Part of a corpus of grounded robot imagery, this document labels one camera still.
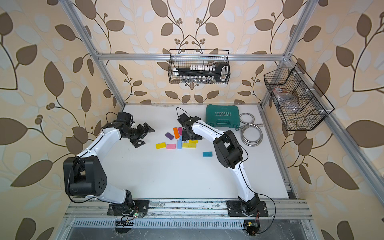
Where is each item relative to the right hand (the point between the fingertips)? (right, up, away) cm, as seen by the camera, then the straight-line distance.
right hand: (191, 137), depth 99 cm
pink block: (-13, -5, -1) cm, 14 cm away
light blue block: (-8, -4, 0) cm, 9 cm away
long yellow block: (-1, -5, -3) cm, 6 cm away
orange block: (-11, +3, +6) cm, 12 cm away
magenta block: (-8, +5, +7) cm, 12 cm away
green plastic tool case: (+22, +15, +9) cm, 28 cm away
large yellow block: (-20, -5, -1) cm, 21 cm away
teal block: (+10, -10, -5) cm, 15 cm away
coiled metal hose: (+38, +8, +7) cm, 39 cm away
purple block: (-15, +1, +4) cm, 16 cm away
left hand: (-25, +4, -12) cm, 28 cm away
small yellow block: (+1, -2, -2) cm, 3 cm away
